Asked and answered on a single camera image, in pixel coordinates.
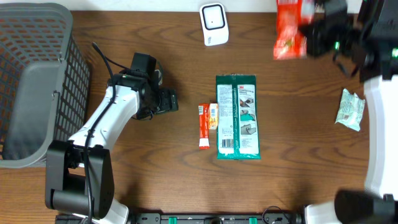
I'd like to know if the red snack bag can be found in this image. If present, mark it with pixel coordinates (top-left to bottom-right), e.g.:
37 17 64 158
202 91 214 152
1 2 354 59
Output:
274 0 315 60

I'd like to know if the red packet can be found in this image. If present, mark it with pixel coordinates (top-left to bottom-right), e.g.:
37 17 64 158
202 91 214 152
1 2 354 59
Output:
198 103 210 149

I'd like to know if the orange tissue pack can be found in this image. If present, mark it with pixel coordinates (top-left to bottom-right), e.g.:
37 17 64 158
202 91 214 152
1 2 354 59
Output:
208 103 218 130

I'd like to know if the dark green packet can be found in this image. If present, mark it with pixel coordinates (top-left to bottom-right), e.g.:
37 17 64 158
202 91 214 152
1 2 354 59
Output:
216 74 261 160

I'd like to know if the light green wipes pack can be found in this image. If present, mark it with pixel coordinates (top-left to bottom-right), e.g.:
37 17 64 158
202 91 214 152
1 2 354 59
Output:
335 89 366 131

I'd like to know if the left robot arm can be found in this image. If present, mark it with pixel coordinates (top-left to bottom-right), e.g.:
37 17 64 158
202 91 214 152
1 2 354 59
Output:
45 70 178 223

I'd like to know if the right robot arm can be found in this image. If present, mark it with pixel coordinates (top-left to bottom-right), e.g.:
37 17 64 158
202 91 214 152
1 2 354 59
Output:
299 0 397 224

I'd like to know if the white barcode scanner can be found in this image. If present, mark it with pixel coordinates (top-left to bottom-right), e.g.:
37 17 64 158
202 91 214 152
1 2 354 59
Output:
199 2 229 47

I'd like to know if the grey plastic mesh basket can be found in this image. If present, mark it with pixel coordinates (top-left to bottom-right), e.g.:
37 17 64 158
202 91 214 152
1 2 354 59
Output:
1 2 91 169

